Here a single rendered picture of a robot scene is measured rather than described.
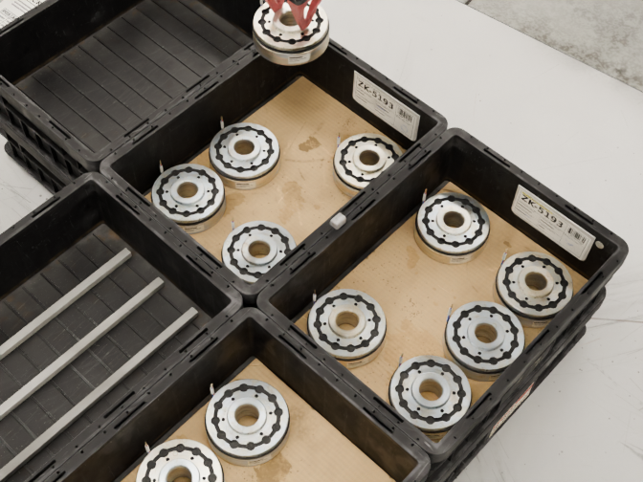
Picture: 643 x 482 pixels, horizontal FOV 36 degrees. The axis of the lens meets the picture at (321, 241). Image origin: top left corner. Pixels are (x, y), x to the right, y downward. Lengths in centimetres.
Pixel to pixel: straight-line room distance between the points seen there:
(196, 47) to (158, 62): 7
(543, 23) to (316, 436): 192
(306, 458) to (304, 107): 57
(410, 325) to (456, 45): 67
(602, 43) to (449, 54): 117
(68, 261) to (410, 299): 47
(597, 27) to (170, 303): 192
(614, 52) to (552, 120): 119
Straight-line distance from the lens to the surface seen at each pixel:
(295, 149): 147
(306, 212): 140
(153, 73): 159
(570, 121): 174
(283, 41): 132
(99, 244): 140
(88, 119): 154
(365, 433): 118
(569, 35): 292
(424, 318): 132
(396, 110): 143
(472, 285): 135
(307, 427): 124
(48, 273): 139
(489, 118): 171
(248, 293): 121
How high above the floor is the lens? 197
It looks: 56 degrees down
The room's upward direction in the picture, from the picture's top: 2 degrees clockwise
